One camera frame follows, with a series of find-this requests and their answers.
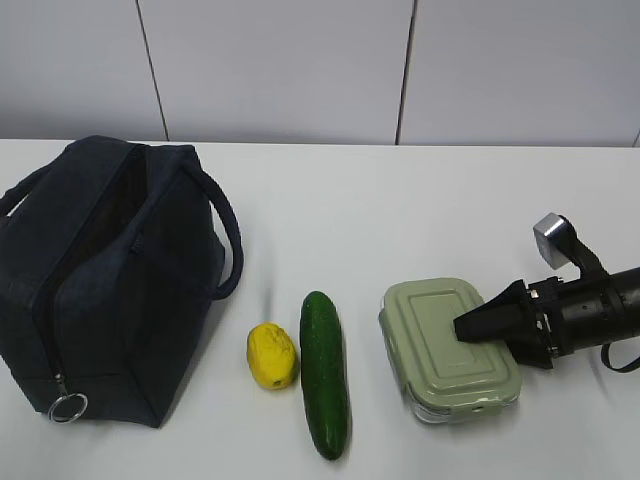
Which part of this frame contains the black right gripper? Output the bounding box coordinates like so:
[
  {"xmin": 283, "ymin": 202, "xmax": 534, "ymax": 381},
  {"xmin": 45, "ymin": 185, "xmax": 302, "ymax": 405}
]
[{"xmin": 453, "ymin": 276, "xmax": 562, "ymax": 370}]

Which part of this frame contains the green lid food container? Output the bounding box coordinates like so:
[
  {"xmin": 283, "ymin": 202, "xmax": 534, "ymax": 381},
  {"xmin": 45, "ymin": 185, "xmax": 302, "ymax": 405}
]
[{"xmin": 379, "ymin": 278, "xmax": 522, "ymax": 424}]

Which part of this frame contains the green cucumber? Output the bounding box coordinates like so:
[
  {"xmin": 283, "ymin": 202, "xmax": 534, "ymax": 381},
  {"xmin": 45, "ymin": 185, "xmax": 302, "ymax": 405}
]
[{"xmin": 299, "ymin": 291, "xmax": 351, "ymax": 461}]

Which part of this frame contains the yellow lemon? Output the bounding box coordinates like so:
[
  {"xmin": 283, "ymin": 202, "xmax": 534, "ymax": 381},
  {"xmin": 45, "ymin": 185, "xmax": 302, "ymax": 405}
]
[{"xmin": 246, "ymin": 322, "xmax": 298, "ymax": 390}]

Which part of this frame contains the dark navy lunch bag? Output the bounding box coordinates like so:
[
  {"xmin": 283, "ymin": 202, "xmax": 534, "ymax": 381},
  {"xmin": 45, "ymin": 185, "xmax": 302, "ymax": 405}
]
[{"xmin": 1, "ymin": 136, "xmax": 244, "ymax": 428}]

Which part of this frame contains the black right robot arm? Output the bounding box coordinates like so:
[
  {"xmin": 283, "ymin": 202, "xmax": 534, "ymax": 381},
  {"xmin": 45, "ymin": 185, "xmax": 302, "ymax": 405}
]
[{"xmin": 454, "ymin": 268, "xmax": 639, "ymax": 373}]

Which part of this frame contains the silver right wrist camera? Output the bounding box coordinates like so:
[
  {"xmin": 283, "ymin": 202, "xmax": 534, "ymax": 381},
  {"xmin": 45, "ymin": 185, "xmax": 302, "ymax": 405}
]
[{"xmin": 533, "ymin": 212, "xmax": 575, "ymax": 270}]

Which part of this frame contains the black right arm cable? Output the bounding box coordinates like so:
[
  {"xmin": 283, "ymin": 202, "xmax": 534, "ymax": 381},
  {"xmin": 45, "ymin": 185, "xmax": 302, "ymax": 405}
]
[{"xmin": 599, "ymin": 339, "xmax": 640, "ymax": 372}]

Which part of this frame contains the silver zipper pull ring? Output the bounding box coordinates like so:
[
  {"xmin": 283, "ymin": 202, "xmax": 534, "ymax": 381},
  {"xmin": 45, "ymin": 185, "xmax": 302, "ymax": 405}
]
[{"xmin": 47, "ymin": 372, "xmax": 90, "ymax": 424}]

